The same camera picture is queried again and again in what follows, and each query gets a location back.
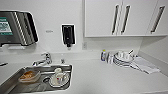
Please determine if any steel paper towel dispenser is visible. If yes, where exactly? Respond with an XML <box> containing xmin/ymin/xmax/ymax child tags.
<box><xmin>0</xmin><ymin>10</ymin><xmax>40</xmax><ymax>48</ymax></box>

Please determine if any black wall soap dispenser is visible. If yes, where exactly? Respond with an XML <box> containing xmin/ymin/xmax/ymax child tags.
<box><xmin>60</xmin><ymin>23</ymin><xmax>76</xmax><ymax>49</ymax></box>

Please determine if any dish soap bottle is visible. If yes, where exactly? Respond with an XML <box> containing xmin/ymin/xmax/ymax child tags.
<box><xmin>100</xmin><ymin>49</ymin><xmax>107</xmax><ymax>63</ymax></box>

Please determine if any stainless steel sink basin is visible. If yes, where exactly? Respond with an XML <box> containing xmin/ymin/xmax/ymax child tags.
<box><xmin>0</xmin><ymin>64</ymin><xmax>73</xmax><ymax>94</ymax></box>

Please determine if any white three-door wall cabinet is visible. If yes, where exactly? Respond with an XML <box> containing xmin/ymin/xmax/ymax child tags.
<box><xmin>83</xmin><ymin>0</ymin><xmax>168</xmax><ymax>38</ymax></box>

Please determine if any chrome sink faucet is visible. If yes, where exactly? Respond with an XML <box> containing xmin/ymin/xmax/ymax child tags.
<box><xmin>31</xmin><ymin>52</ymin><xmax>53</xmax><ymax>67</ymax></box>

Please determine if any white wall outlet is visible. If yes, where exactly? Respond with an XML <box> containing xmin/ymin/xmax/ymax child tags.
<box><xmin>81</xmin><ymin>41</ymin><xmax>88</xmax><ymax>51</ymax></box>

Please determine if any white cup in sink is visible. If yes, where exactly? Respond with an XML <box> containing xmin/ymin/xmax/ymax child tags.
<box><xmin>49</xmin><ymin>67</ymin><xmax>71</xmax><ymax>89</ymax></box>

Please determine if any small white bottle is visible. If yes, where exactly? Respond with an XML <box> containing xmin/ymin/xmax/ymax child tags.
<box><xmin>106</xmin><ymin>54</ymin><xmax>113</xmax><ymax>65</ymax></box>

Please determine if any white dish cloth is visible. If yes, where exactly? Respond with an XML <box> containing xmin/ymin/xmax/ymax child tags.
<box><xmin>129</xmin><ymin>55</ymin><xmax>161</xmax><ymax>75</ymax></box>

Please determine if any bowl with orange contents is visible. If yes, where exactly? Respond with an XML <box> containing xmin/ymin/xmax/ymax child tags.
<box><xmin>17</xmin><ymin>69</ymin><xmax>42</xmax><ymax>84</ymax></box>

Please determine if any small wall label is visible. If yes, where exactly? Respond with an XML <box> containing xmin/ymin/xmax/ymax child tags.
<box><xmin>45</xmin><ymin>29</ymin><xmax>54</xmax><ymax>34</ymax></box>

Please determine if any black wire dish rack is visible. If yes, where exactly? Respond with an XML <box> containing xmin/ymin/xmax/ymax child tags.
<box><xmin>0</xmin><ymin>62</ymin><xmax>8</xmax><ymax>67</ymax></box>

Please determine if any small chrome sink fitting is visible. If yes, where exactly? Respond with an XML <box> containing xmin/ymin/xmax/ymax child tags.
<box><xmin>60</xmin><ymin>58</ymin><xmax>66</xmax><ymax>65</ymax></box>

